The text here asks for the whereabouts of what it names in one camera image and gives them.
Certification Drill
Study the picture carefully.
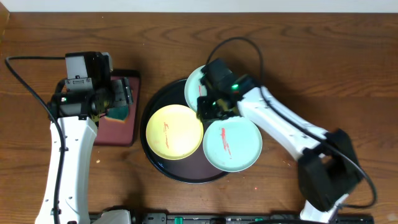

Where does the green and yellow sponge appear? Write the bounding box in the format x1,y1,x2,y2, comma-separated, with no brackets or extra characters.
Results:
105,106,129,123

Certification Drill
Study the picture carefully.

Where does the light blue plate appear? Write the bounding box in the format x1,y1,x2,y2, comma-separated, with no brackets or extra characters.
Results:
184,65,207,111
203,116,262,172

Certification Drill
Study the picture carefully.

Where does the yellow plate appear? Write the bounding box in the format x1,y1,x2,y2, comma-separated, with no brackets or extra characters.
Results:
146,105,204,160

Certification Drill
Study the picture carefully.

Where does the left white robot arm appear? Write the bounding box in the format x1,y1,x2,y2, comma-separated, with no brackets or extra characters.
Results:
35,76,140,223

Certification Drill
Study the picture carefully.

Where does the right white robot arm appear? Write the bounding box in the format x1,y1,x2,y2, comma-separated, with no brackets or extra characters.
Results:
197,73,364,223

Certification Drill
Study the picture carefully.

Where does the rectangular black tray red liner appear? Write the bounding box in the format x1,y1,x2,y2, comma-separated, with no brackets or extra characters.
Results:
94,69,141,146

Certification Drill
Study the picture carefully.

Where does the round black tray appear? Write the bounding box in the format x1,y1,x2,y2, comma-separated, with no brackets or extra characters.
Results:
140,79,229,184

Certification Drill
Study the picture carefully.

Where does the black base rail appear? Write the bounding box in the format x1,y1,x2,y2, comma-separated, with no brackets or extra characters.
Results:
90,212,376,224

